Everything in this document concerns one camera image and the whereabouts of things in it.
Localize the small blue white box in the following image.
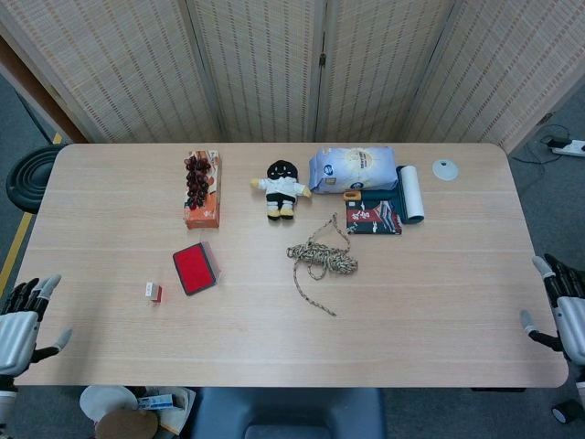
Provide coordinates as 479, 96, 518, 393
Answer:
137, 393, 176, 412

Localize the black floor cable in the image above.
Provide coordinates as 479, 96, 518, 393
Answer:
510, 123, 573, 180

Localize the beige tote bag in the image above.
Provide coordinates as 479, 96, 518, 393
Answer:
132, 386, 197, 435

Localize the white lint roller teal handle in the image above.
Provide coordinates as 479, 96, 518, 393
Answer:
343, 164, 426, 225

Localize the dark blue chair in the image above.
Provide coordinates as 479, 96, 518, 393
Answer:
189, 387, 388, 439

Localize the black round stool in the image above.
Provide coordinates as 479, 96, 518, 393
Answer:
5, 145, 65, 214

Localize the braided beige rope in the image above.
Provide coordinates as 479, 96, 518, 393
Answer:
286, 213, 360, 317

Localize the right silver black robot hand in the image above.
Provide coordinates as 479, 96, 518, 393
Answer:
520, 253, 585, 362

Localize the white round desk grommet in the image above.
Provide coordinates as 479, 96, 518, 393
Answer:
431, 157, 460, 181

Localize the white power strip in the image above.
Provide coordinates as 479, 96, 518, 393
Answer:
550, 139, 585, 158

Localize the brown round wooden board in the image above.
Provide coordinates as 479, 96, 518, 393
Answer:
94, 408, 160, 439

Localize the red dark patterned packet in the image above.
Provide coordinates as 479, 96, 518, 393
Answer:
346, 200, 404, 236

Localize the blue white soft pack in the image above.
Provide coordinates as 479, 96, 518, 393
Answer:
308, 145, 399, 195

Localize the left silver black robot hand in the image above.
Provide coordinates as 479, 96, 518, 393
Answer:
0, 273, 73, 376

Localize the black caster wheel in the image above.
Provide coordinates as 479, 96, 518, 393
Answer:
551, 398, 585, 424

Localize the white round plate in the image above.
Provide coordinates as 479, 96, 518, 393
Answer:
80, 385, 141, 420

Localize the orange carton box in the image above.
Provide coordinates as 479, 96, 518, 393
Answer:
184, 148, 224, 230

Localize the red ink pad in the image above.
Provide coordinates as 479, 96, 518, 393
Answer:
172, 241, 225, 297

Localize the black-headed plush doll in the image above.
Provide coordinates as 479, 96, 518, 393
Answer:
249, 158, 314, 222

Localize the dark red grape bunch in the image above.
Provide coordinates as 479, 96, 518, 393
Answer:
183, 154, 217, 211

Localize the bamboo folding screen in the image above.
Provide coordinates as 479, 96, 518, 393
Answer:
0, 0, 585, 155

